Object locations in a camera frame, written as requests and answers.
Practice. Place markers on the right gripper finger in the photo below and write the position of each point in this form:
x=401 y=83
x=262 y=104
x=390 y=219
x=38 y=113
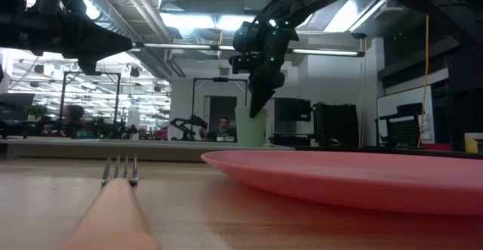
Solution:
x=264 y=91

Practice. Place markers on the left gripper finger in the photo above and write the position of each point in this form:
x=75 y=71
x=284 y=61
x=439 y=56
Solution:
x=102 y=42

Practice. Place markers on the pale green plastic cup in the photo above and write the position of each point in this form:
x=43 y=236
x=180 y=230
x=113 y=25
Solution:
x=249 y=129

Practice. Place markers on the pink round plate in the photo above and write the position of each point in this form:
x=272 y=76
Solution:
x=358 y=178

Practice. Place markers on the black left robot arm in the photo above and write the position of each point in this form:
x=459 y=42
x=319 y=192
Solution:
x=13 y=23

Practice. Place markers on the black background robot arm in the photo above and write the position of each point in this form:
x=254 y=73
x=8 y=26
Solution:
x=186 y=126

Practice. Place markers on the black monitor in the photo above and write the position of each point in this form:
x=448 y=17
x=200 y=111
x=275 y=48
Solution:
x=292 y=109
x=15 y=106

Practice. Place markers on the person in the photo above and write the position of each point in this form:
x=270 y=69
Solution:
x=223 y=129
x=75 y=119

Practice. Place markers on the green potted plant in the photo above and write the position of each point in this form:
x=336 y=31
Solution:
x=36 y=112

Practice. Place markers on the black cabinet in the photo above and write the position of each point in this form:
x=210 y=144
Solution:
x=336 y=125

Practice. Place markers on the long white light bar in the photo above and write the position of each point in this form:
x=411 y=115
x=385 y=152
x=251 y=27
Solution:
x=188 y=47

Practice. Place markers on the whiteboard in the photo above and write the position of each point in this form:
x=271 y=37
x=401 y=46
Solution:
x=392 y=102

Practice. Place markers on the black perforated cart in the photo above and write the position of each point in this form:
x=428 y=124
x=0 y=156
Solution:
x=403 y=129

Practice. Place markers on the yellow box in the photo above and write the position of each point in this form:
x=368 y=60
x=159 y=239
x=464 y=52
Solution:
x=470 y=143

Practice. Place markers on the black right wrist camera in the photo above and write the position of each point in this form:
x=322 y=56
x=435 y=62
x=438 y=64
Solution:
x=245 y=63

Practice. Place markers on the black metal stand frame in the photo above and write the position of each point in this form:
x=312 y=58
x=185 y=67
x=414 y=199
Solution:
x=62 y=102
x=220 y=79

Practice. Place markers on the black aluminium table frame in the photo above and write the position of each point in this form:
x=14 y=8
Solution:
x=377 y=152

